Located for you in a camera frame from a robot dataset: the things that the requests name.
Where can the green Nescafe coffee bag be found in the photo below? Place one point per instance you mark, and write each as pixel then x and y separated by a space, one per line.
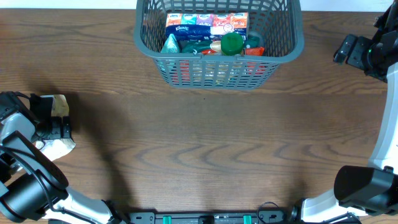
pixel 199 46

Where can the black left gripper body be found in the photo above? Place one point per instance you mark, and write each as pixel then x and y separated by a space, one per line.
pixel 55 126

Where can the grey plastic basket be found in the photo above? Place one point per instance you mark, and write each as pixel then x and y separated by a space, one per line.
pixel 277 24

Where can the teal wet wipes pack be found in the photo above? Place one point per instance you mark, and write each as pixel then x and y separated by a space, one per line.
pixel 171 46

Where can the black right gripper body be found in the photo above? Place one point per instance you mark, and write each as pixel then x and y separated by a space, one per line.
pixel 352 53

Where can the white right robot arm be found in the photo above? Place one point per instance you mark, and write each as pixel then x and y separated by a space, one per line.
pixel 368 190

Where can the beige paper bag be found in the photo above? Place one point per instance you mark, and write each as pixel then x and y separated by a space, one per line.
pixel 57 148

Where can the green lid jar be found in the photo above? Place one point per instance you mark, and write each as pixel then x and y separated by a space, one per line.
pixel 232 44

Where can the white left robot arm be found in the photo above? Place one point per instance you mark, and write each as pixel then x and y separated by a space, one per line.
pixel 32 186

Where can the Kleenex tissue multipack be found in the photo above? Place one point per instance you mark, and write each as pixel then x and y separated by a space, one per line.
pixel 206 26

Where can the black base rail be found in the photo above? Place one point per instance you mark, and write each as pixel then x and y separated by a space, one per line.
pixel 262 217

